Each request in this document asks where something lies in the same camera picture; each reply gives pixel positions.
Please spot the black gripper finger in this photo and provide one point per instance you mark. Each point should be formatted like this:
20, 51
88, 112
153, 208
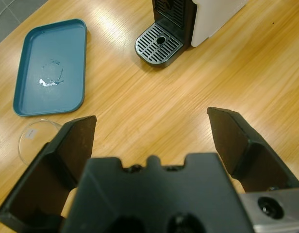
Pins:
258, 160
52, 165

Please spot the drip tray with metal grate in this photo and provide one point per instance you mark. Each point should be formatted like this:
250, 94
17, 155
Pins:
159, 46

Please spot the white capsule coffee machine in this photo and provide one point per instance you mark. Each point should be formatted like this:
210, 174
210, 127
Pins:
212, 19

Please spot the clear glass cup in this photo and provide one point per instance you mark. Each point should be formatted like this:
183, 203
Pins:
30, 132

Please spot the teal plastic tray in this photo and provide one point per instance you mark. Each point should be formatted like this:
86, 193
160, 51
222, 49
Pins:
52, 43

